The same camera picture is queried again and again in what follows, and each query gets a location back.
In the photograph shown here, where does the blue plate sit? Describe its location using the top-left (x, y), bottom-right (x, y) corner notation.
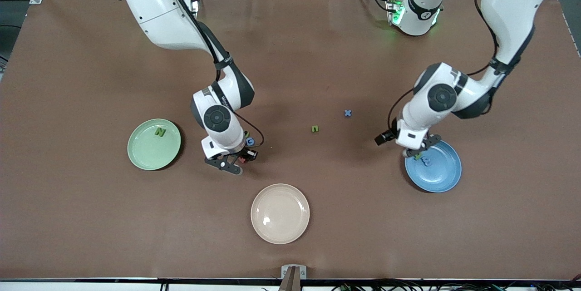
top-left (405, 140), bottom-right (463, 193)

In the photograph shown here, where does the beige plate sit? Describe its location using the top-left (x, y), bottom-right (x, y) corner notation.
top-left (251, 183), bottom-right (310, 245)

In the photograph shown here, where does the green plate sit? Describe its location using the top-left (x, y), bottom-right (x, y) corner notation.
top-left (127, 118), bottom-right (182, 171)

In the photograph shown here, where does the brown table mat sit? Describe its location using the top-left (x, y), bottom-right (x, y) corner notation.
top-left (0, 0), bottom-right (581, 281)

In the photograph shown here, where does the grey metal bracket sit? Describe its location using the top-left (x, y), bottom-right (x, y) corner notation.
top-left (278, 265), bottom-right (307, 291)

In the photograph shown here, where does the white table edge rail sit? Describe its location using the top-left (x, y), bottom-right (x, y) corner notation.
top-left (0, 278), bottom-right (581, 291)

